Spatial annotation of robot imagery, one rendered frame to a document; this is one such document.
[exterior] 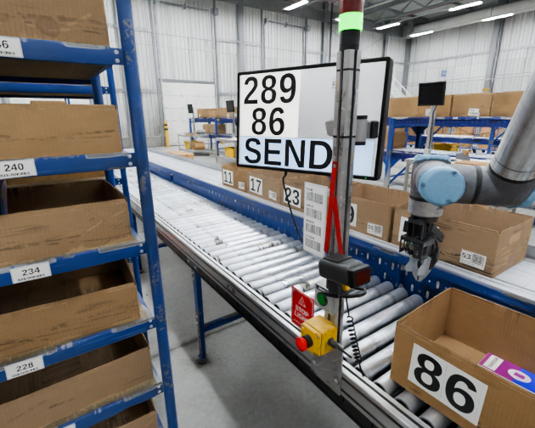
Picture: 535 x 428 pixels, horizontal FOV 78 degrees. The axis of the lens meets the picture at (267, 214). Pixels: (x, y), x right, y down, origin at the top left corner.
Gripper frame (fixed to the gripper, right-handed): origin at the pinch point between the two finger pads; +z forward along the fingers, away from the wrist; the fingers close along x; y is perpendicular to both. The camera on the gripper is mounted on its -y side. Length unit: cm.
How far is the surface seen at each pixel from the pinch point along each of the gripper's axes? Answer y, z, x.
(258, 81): 29, -57, -43
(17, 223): 94, -27, -31
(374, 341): 13.5, 19.8, -4.1
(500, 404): 22.6, 8.2, 31.3
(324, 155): 22.3, -36.2, -20.1
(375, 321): 4.6, 19.8, -10.5
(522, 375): -2.8, 17.2, 28.5
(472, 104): -487, -63, -207
